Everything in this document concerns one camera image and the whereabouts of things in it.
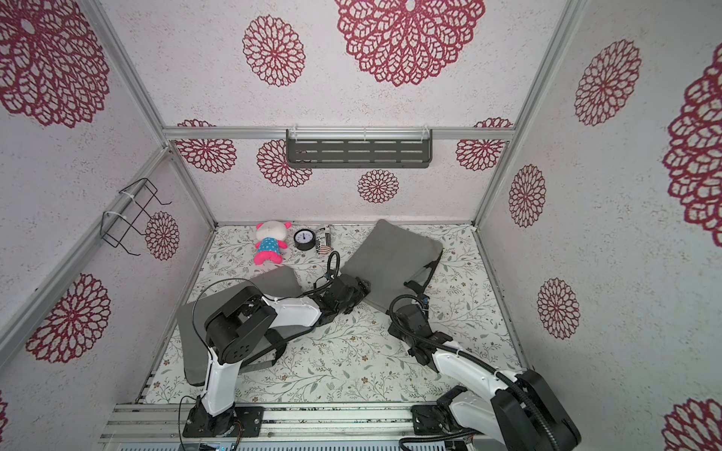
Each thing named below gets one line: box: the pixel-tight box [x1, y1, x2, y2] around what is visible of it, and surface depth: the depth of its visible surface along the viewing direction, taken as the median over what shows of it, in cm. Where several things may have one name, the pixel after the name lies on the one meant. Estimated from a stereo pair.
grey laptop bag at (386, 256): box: [341, 218, 444, 313], surface depth 111 cm
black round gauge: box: [293, 228, 316, 251], surface depth 115 cm
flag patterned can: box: [315, 224, 334, 256], surface depth 112 cm
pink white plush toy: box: [253, 219, 293, 265], surface depth 111 cm
